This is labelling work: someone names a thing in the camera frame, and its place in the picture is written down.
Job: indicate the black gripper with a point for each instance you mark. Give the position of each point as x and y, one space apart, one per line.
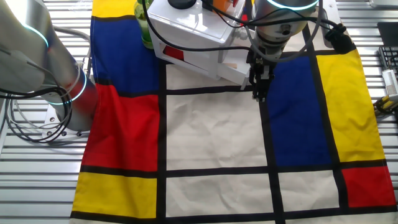
262 67

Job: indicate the white drawer with black knob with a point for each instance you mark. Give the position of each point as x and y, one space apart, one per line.
231 76

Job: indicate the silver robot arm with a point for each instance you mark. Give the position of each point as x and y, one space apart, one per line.
31 62

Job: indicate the white drawer knob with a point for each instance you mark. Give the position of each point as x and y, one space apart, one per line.
244 33

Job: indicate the white drawer cabinet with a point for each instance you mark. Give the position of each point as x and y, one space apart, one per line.
192 28

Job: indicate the small wooden block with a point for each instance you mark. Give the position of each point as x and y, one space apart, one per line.
231 65

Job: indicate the colour block tablecloth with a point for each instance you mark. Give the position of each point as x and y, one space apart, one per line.
214 130

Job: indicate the orange black emergency button box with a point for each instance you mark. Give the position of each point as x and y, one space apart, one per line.
222 4

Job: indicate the green plastic bottle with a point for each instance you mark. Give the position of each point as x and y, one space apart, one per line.
143 28

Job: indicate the black keyboard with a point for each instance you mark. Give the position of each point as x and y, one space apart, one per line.
388 57

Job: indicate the black flat pad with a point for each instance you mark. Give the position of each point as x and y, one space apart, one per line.
388 32

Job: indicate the black yellow camera clamp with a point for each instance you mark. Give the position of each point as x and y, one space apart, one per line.
385 105

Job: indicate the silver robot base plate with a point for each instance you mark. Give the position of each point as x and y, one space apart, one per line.
51 119

